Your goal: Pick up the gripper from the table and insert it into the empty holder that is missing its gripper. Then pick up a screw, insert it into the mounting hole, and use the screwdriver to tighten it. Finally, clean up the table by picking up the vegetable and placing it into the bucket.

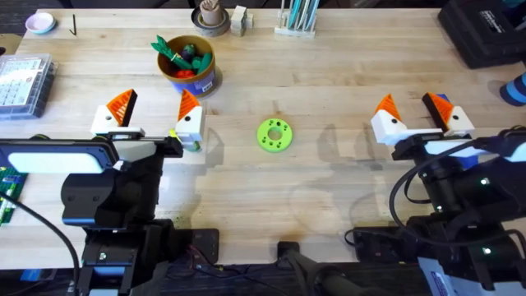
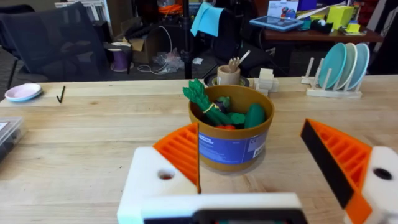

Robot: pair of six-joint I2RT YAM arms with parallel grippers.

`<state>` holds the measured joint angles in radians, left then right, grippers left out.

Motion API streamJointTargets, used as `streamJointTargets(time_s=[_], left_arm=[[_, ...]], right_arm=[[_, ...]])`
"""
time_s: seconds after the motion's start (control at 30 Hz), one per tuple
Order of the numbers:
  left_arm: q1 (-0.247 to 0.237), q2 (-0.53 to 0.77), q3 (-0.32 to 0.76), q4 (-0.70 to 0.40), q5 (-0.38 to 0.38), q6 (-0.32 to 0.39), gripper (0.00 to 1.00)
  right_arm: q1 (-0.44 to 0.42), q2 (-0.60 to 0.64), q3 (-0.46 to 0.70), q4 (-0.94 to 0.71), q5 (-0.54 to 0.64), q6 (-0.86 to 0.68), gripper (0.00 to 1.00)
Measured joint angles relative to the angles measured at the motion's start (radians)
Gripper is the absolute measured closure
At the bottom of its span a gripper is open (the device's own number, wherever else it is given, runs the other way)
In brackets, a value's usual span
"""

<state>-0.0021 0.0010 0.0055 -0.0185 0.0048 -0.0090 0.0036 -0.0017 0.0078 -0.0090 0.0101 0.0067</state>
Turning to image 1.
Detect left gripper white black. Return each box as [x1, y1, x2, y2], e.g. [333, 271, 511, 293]
[60, 88, 205, 229]

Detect clear plastic parts box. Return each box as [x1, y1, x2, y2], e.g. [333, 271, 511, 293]
[0, 53, 59, 121]

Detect blue striped cylinder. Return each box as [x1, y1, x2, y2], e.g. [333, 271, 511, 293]
[498, 71, 526, 108]

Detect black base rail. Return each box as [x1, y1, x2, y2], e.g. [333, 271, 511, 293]
[172, 228, 421, 268]

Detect beige cup with sticks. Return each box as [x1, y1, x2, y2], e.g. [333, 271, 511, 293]
[198, 0, 224, 27]

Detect black tool case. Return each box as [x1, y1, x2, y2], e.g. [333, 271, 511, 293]
[436, 0, 526, 70]

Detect white rack with teal tools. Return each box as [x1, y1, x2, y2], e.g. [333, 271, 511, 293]
[274, 0, 322, 39]

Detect brown blue tub with toys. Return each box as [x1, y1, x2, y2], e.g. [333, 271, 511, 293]
[150, 34, 217, 99]

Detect left wrist black upright plate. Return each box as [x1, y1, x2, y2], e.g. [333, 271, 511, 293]
[0, 138, 119, 176]

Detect green board with blocks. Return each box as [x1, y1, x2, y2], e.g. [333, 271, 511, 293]
[0, 165, 29, 227]

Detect small pink blue bowl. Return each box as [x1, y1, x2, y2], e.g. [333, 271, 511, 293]
[25, 12, 58, 35]

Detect pale wooden blocks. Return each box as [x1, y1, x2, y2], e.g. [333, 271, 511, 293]
[229, 4, 255, 38]

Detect green disc with holes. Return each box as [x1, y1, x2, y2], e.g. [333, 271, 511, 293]
[256, 118, 294, 154]

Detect black camera mast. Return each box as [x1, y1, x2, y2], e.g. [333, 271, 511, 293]
[277, 241, 373, 296]

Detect wrist black upright plate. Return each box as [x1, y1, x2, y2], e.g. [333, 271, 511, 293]
[497, 126, 526, 164]
[0, 138, 119, 176]

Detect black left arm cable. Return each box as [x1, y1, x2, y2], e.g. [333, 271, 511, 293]
[0, 190, 81, 296]

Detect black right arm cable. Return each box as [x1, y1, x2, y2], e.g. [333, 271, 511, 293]
[344, 137, 501, 250]

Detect right wrist black upright plate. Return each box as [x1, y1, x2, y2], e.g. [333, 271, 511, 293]
[497, 126, 526, 164]

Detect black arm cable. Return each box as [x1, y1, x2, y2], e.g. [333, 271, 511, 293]
[344, 137, 501, 250]
[0, 190, 81, 296]

